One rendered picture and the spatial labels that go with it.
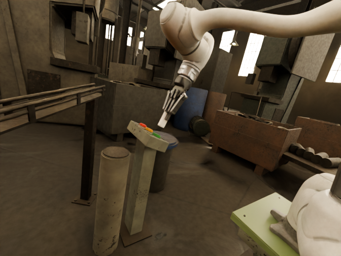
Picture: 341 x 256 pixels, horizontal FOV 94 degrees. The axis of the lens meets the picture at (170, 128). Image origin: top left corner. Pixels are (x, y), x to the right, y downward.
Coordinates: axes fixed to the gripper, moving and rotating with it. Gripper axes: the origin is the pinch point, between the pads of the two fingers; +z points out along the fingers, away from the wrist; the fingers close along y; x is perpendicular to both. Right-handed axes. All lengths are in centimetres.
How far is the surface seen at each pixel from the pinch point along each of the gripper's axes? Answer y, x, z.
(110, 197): 2.2, -7.9, 39.4
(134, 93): -139, 38, -11
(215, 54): -267, 243, -211
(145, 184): -2.3, 10.2, 34.0
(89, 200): -37, 3, 71
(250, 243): 42, 31, 26
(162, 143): 4.6, 1.6, 9.7
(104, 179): 0.4, -13.0, 32.8
